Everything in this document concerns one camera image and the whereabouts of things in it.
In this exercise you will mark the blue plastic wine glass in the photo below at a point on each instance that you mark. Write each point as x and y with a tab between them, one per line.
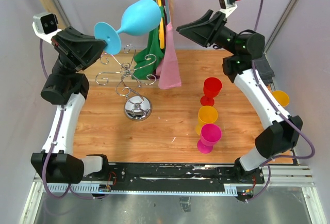
138	19

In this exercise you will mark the chrome wine glass rack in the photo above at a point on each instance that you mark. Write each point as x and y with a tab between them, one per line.
137	107

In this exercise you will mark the yellow wine glass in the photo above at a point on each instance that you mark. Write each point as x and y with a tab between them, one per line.
206	115
281	97

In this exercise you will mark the grey hanger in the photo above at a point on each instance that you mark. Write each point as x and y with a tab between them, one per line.
166	5

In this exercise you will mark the folded dark grey cloth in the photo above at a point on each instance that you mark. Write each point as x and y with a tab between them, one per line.
265	71

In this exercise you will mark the magenta plastic wine glass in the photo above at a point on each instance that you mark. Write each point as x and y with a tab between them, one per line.
210	135

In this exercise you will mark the yellow wine glass far right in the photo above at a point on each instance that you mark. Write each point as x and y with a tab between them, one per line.
281	97

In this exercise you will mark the red plastic wine glass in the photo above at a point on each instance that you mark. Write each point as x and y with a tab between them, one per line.
211	89

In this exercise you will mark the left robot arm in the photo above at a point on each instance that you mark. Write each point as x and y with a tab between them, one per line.
67	88

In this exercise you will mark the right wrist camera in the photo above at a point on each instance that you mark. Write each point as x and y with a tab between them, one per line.
227	7

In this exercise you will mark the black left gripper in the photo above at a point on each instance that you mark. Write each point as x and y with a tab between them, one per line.
80	50

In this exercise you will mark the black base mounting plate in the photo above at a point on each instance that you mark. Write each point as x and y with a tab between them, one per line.
169	178

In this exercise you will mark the pink shirt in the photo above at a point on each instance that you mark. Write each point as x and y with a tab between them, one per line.
168	69

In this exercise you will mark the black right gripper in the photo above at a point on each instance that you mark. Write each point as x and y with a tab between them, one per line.
204	34

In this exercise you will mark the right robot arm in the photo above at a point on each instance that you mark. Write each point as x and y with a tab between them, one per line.
280	129

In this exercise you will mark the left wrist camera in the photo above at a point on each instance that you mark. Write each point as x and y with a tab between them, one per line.
45	26

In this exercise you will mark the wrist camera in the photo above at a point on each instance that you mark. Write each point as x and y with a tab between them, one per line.
45	26
227	7

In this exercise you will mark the yellow wine glass near centre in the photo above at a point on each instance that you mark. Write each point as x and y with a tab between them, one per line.
206	115

